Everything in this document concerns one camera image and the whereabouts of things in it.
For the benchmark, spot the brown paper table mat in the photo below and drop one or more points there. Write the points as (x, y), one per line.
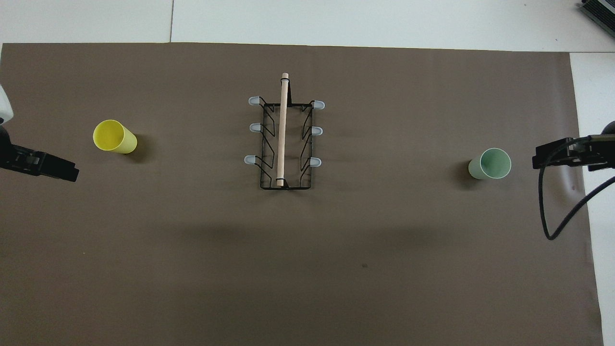
(307, 269)

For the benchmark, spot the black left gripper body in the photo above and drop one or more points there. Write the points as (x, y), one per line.
(21, 161)

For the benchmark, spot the black ribbed device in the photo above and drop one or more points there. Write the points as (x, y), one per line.
(600, 10)

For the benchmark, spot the pale green plastic cup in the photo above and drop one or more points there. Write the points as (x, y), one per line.
(490, 164)

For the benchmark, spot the yellow plastic cup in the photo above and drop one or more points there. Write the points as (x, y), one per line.
(117, 138)

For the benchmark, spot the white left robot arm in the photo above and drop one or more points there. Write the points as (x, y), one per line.
(4, 105)

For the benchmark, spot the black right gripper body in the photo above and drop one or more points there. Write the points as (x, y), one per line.
(596, 153)

